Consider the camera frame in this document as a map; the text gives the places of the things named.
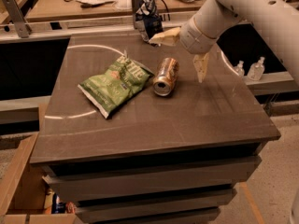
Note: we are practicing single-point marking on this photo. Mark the blue white chip bag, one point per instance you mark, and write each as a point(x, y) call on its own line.
point(147, 19)

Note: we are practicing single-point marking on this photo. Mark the cardboard box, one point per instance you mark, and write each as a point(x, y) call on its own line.
point(22, 191)

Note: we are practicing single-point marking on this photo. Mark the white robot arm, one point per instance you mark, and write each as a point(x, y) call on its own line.
point(275, 21)

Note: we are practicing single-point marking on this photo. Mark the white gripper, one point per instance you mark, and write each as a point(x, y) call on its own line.
point(195, 38)

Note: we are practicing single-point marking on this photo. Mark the clear sanitizer bottle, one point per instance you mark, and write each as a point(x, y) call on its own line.
point(239, 69)
point(256, 70)

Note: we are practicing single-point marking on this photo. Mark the clear sanitizer bottle left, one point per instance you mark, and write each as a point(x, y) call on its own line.
point(239, 69)

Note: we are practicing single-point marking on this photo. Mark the orange soda can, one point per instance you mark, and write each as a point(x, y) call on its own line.
point(166, 76)

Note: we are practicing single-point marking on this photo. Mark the clear sanitizer bottle right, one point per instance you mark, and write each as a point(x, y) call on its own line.
point(256, 70)

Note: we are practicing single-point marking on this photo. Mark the green chip bag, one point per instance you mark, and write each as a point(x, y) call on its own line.
point(123, 79)

